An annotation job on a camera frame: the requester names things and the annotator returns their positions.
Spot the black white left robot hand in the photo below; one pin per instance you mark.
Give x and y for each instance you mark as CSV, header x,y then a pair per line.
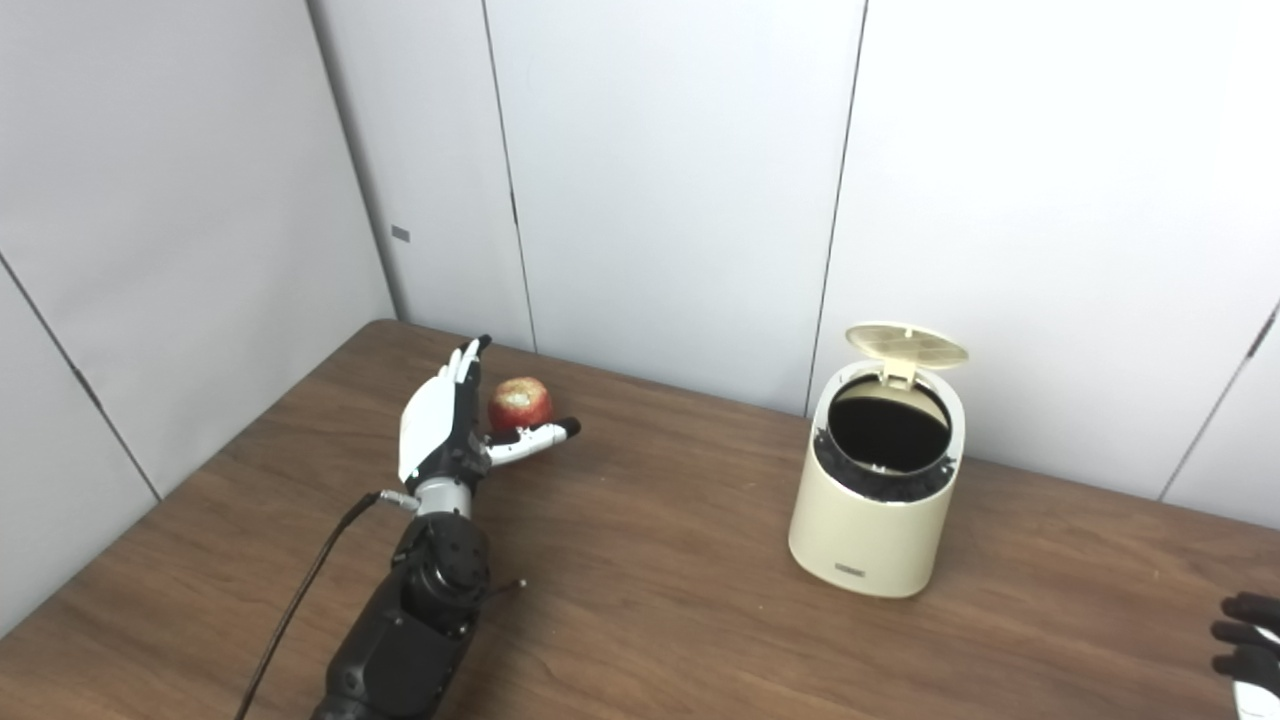
x,y
430,420

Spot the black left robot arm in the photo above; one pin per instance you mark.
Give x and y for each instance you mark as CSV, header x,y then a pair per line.
x,y
410,640

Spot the cream-colored round bin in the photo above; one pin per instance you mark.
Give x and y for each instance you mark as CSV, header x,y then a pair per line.
x,y
865,540

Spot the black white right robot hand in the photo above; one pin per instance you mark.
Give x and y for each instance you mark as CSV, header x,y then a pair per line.
x,y
1255,640

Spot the red apple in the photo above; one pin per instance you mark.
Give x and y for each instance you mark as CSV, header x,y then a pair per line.
x,y
520,402

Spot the cream round bin lid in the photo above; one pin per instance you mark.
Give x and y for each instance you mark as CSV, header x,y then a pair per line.
x,y
908,346

